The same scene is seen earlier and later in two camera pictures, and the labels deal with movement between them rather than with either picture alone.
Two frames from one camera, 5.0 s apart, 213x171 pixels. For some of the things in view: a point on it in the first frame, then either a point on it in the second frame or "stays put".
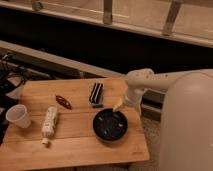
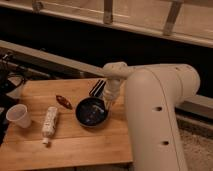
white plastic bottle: x=48 y=126 stays put
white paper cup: x=18 y=114 stays put
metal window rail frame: x=184 y=20 stays put
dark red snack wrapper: x=63 y=101 stays put
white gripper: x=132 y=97 → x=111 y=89
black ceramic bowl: x=109 y=125 → x=91 y=111
